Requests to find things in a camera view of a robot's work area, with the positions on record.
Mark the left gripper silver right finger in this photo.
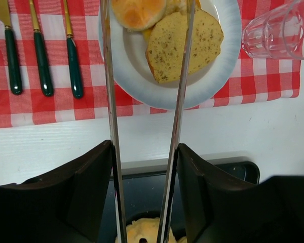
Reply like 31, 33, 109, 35
157, 1, 195, 242

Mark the small round bun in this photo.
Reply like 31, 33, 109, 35
111, 0, 167, 31

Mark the flat bread with hole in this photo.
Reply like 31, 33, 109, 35
115, 216, 188, 243

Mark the clear drinking glass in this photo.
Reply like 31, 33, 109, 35
242, 1, 304, 60

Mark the black serving tray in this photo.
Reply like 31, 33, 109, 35
22, 161, 260, 243

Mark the left gripper silver left finger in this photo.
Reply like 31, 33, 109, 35
100, 0, 127, 242

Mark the red checkered cloth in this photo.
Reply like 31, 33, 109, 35
0, 1, 304, 128

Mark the gold spoon black handle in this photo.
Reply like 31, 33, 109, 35
63, 0, 84, 99

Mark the speckled bread slice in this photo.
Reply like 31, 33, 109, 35
146, 6, 224, 84

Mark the white round plate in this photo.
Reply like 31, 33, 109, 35
109, 1, 242, 110

